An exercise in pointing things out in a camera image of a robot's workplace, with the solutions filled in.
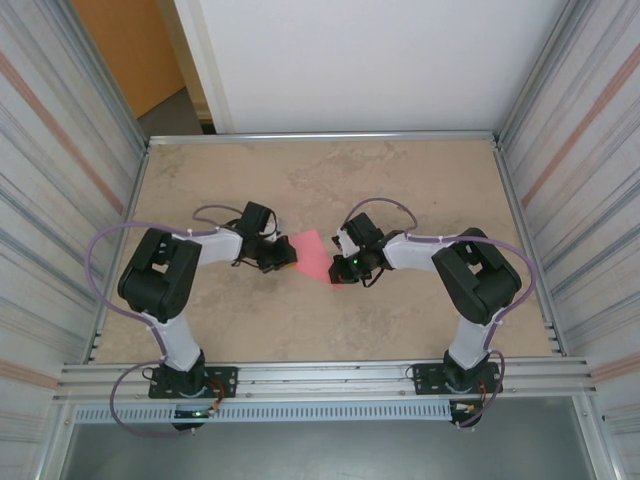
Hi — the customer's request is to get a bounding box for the pink cloth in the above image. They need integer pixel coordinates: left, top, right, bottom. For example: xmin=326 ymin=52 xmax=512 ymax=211
xmin=292 ymin=228 xmax=347 ymax=291

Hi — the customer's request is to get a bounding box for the grey metal sheet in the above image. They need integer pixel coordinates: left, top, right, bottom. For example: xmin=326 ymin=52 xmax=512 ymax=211
xmin=59 ymin=422 xmax=596 ymax=480

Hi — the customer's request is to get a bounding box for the yellow connector plug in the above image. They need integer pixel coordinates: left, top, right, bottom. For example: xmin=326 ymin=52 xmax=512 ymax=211
xmin=449 ymin=399 xmax=485 ymax=417

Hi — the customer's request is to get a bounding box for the translucent striped side panel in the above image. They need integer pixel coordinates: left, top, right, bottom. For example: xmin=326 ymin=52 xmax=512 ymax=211
xmin=499 ymin=0 xmax=640 ymax=401
xmin=0 ymin=0 xmax=149 ymax=401

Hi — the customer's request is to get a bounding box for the orange wooden door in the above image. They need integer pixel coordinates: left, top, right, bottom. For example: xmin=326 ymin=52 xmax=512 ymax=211
xmin=71 ymin=0 xmax=187 ymax=120

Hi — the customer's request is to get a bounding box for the wide aluminium mounting rail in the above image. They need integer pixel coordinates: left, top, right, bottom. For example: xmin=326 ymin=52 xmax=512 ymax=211
xmin=54 ymin=355 xmax=599 ymax=402

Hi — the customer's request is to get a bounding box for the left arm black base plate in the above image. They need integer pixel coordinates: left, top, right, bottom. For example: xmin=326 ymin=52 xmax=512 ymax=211
xmin=148 ymin=365 xmax=239 ymax=400

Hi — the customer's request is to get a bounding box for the long aluminium table edge rail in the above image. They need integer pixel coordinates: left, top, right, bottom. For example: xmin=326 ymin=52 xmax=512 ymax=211
xmin=146 ymin=130 xmax=503 ymax=149

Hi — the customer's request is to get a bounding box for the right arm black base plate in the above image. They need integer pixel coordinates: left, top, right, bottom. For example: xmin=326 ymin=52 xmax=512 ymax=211
xmin=412 ymin=360 xmax=503 ymax=396

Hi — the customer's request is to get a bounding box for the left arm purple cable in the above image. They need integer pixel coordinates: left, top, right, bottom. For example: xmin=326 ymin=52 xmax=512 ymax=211
xmin=85 ymin=204 xmax=251 ymax=437

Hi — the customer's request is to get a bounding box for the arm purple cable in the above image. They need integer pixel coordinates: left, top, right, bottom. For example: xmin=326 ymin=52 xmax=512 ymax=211
xmin=85 ymin=204 xmax=251 ymax=437
xmin=349 ymin=197 xmax=537 ymax=431

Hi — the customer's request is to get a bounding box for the grey slotted cable duct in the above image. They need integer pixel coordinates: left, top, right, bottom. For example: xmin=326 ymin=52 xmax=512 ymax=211
xmin=72 ymin=402 xmax=454 ymax=424

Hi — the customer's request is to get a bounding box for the aluminium table side rail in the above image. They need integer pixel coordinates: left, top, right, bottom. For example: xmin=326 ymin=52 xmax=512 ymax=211
xmin=88 ymin=142 xmax=152 ymax=364
xmin=492 ymin=139 xmax=569 ymax=357

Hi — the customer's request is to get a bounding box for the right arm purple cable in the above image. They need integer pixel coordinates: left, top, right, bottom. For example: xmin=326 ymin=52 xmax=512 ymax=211
xmin=349 ymin=197 xmax=537 ymax=431

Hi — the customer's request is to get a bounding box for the white door frame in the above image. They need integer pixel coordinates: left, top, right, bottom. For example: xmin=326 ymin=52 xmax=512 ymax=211
xmin=172 ymin=0 xmax=236 ymax=135

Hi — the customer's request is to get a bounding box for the aluminium corner post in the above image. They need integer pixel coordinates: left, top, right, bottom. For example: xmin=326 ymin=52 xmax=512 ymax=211
xmin=497 ymin=0 xmax=581 ymax=146
xmin=64 ymin=0 xmax=149 ymax=149

